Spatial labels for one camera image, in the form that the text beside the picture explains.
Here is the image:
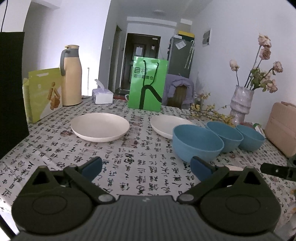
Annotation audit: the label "large blue bowl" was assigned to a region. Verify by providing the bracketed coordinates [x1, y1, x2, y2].
[171, 125, 224, 163]

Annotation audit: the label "white plate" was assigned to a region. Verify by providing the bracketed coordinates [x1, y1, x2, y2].
[70, 113, 130, 143]
[150, 115, 194, 140]

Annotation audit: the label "tan cardboard box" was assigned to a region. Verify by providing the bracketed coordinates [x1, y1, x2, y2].
[264, 101, 296, 158]

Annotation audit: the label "small blue bowl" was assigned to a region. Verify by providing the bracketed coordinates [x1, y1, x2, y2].
[236, 125, 265, 152]

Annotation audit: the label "black paper bag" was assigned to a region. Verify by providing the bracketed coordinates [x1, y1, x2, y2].
[0, 32, 29, 158]

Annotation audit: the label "white ceramic vase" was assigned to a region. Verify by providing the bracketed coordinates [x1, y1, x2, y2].
[230, 85, 254, 126]

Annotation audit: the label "patterned calligraphy tablecloth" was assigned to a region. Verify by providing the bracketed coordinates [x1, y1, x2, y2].
[0, 95, 296, 235]

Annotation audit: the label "dried pink roses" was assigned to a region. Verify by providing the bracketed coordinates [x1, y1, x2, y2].
[229, 34, 284, 94]

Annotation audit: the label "yellow flower branch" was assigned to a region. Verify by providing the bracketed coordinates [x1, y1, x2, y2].
[190, 93, 235, 127]

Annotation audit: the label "white tissue box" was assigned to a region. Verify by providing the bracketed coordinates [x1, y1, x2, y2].
[92, 79, 113, 104]

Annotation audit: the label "beige thermos jug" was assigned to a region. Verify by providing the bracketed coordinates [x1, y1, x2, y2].
[60, 45, 82, 106]

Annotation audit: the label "chair with purple jacket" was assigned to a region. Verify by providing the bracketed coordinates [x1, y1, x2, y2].
[162, 74, 195, 109]

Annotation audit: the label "green paper bag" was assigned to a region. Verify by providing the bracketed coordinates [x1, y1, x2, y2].
[128, 57, 168, 112]

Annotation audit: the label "grey refrigerator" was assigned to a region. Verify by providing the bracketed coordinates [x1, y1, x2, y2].
[168, 35, 195, 78]

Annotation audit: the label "dark entrance door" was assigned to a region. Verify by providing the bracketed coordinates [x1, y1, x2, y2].
[120, 33, 162, 91]

